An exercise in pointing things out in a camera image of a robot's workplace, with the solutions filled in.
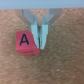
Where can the pink block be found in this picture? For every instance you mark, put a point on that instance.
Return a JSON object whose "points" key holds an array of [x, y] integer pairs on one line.
{"points": [[26, 43]]}

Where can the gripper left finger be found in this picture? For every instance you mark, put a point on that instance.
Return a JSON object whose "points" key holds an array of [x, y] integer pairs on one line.
{"points": [[34, 27]]}

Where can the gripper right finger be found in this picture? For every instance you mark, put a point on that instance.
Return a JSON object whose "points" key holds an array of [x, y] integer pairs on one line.
{"points": [[44, 28]]}

